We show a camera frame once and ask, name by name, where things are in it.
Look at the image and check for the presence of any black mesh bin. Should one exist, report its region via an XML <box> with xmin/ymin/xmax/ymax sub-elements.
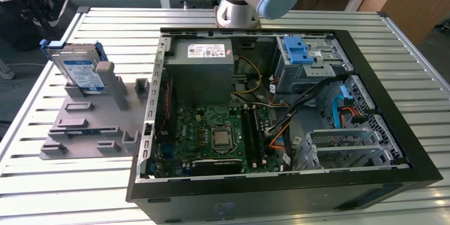
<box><xmin>0</xmin><ymin>1</ymin><xmax>47</xmax><ymax>52</ymax></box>

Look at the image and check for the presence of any orange red power wire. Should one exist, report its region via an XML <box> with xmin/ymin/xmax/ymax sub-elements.
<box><xmin>269</xmin><ymin>106</ymin><xmax>368</xmax><ymax>152</ymax></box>

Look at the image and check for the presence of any yellow power wire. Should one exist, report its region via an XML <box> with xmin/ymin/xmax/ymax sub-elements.
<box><xmin>233</xmin><ymin>55</ymin><xmax>264</xmax><ymax>94</ymax></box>

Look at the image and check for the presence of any hard disk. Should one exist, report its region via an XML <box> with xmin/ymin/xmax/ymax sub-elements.
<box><xmin>39</xmin><ymin>40</ymin><xmax>109</xmax><ymax>94</ymax></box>

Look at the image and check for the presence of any black wire bundle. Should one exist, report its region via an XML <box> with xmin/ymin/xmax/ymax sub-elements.
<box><xmin>266</xmin><ymin>73</ymin><xmax>354</xmax><ymax>138</ymax></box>

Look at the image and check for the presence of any grey parts rack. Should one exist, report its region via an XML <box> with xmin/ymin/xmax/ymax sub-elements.
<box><xmin>39</xmin><ymin>61</ymin><xmax>153</xmax><ymax>160</ymax></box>

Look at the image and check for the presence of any black office chair base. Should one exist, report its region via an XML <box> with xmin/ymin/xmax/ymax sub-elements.
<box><xmin>436</xmin><ymin>18</ymin><xmax>450</xmax><ymax>33</ymax></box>

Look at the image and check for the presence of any black graphics card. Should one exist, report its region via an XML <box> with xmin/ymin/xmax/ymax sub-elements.
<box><xmin>192</xmin><ymin>158</ymin><xmax>244</xmax><ymax>175</ymax></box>

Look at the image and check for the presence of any black PC case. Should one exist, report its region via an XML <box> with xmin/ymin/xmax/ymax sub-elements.
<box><xmin>126</xmin><ymin>27</ymin><xmax>444</xmax><ymax>224</ymax></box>

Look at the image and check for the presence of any grey power supply unit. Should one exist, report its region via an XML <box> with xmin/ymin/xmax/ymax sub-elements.
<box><xmin>165</xmin><ymin>37</ymin><xmax>236</xmax><ymax>107</ymax></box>

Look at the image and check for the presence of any blue plastic latch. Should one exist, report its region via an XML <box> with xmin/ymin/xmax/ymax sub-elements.
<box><xmin>282</xmin><ymin>36</ymin><xmax>317</xmax><ymax>65</ymax></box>

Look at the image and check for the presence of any metal optical drive cage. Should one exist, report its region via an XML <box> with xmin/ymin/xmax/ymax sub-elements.
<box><xmin>273</xmin><ymin>35</ymin><xmax>354</xmax><ymax>96</ymax></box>

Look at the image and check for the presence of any blue data wire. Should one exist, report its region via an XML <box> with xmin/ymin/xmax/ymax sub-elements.
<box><xmin>330</xmin><ymin>84</ymin><xmax>350</xmax><ymax>131</ymax></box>

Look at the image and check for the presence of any green motherboard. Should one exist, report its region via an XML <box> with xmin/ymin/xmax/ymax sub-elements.
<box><xmin>154</xmin><ymin>105</ymin><xmax>286</xmax><ymax>177</ymax></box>

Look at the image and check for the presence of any metal disk bay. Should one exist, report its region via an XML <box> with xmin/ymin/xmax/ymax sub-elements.
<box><xmin>305</xmin><ymin>128</ymin><xmax>403</xmax><ymax>171</ymax></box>

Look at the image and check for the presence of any black RAM slot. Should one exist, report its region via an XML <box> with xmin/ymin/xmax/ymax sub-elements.
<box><xmin>253</xmin><ymin>105</ymin><xmax>268</xmax><ymax>165</ymax></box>
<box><xmin>242</xmin><ymin>105</ymin><xmax>258</xmax><ymax>168</ymax></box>

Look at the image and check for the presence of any silver CPU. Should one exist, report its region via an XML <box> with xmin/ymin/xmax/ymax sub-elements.
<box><xmin>213</xmin><ymin>129</ymin><xmax>234</xmax><ymax>148</ymax></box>

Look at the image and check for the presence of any CPU socket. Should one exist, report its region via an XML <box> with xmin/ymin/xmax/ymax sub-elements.
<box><xmin>209</xmin><ymin>123</ymin><xmax>237</xmax><ymax>154</ymax></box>

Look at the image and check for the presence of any white desk foot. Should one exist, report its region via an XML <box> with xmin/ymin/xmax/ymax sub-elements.
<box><xmin>0</xmin><ymin>57</ymin><xmax>17</xmax><ymax>81</ymax></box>

